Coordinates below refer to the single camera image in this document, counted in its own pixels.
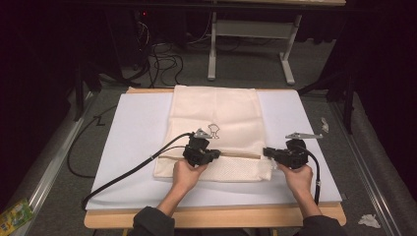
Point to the small white paper scrap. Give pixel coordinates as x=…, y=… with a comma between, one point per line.
x=325, y=125

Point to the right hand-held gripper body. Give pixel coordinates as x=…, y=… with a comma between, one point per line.
x=293, y=154

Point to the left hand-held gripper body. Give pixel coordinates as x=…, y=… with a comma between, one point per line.
x=196, y=150

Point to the black metal stand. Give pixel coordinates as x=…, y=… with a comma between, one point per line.
x=344, y=95

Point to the white metal desk frame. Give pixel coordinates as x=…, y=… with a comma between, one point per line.
x=249, y=29

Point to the green printed packet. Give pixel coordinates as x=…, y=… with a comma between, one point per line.
x=14, y=218

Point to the white foam board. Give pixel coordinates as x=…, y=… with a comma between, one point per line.
x=137, y=131

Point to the metal floor rail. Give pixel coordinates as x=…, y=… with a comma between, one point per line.
x=364, y=170
x=49, y=170

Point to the wooden table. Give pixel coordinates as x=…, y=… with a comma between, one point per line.
x=229, y=218

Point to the person's left hand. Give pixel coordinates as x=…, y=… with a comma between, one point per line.
x=185, y=175

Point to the cream cloth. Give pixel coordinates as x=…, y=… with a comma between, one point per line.
x=216, y=111

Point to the crumpled white tissue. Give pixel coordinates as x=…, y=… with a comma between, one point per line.
x=369, y=220

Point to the person's right hand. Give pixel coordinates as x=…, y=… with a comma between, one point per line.
x=300, y=180

